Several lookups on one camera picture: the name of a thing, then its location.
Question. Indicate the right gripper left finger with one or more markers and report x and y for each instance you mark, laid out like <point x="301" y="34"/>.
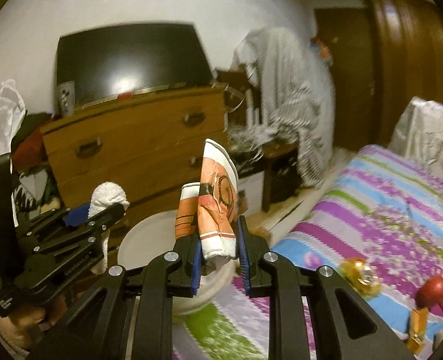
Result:
<point x="127" y="314"/>

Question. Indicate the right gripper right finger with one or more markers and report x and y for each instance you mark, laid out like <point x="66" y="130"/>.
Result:
<point x="316" y="306"/>

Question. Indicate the gold cardboard box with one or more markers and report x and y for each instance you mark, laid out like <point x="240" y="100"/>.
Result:
<point x="417" y="330"/>

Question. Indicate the white plastic trash bucket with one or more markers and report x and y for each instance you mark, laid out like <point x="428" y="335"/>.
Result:
<point x="155" y="235"/>

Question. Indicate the person left hand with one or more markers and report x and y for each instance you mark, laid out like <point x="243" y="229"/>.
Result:
<point x="15" y="328"/>

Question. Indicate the gold foil candy wrapper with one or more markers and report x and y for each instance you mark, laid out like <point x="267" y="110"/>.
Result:
<point x="361" y="276"/>

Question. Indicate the red apple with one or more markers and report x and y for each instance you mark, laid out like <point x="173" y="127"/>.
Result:
<point x="431" y="293"/>

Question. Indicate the colourful striped floral bedsheet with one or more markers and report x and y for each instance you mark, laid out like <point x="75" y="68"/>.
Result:
<point x="382" y="208"/>

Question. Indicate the wooden chest of drawers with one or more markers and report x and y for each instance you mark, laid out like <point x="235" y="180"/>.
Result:
<point x="150" y="145"/>

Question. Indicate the white patterned cup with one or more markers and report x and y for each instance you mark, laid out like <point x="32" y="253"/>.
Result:
<point x="66" y="98"/>

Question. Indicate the striped grey white cloth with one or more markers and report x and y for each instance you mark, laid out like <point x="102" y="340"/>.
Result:
<point x="297" y="94"/>

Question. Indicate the black flat television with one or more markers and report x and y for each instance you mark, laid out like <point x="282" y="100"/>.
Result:
<point x="131" y="58"/>

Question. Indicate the silver cloth covered chair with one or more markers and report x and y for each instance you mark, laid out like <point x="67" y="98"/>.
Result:
<point x="418" y="135"/>

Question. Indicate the dark wooden wardrobe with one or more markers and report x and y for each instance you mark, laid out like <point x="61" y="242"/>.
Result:
<point x="408" y="59"/>

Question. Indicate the dark wooden door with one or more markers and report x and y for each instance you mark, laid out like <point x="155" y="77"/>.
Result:
<point x="347" y="33"/>

